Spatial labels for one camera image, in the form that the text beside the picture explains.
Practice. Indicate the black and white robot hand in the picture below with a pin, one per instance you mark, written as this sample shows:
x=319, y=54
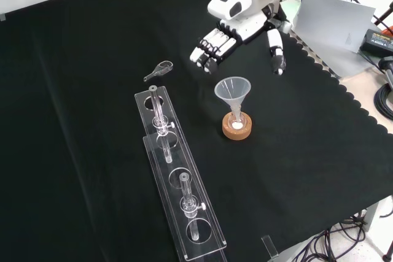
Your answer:
x=239, y=19

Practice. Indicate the clear plastic funnel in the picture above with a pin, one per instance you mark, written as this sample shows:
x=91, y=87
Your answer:
x=228, y=96

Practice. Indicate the glass weighing funnel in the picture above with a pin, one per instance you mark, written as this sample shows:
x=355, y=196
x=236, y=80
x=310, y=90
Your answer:
x=162, y=68

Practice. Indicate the glass round-bottom flask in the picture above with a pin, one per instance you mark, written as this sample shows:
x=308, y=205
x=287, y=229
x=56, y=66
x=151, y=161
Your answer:
x=237, y=124

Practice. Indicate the clear acrylic funnel stand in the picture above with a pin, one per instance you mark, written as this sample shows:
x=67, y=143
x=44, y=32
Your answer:
x=184, y=164

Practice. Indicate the pale board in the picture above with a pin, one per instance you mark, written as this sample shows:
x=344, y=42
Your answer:
x=331, y=22

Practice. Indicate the black power adapter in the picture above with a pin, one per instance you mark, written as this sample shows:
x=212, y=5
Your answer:
x=379, y=41

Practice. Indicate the black cloth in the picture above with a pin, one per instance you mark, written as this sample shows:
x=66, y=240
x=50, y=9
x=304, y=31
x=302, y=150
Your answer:
x=76, y=121

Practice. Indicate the small clear acrylic piece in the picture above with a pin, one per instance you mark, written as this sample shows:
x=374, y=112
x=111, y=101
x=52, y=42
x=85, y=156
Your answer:
x=270, y=246

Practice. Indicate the grey tape strip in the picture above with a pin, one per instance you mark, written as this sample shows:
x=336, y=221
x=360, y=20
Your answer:
x=2, y=17

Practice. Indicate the grey base plate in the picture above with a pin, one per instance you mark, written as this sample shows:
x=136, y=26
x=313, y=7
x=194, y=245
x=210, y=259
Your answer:
x=347, y=64

